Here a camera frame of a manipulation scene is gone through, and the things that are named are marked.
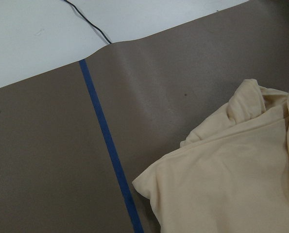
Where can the cream long-sleeve printed shirt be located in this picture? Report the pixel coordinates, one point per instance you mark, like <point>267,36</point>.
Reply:
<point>231,173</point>

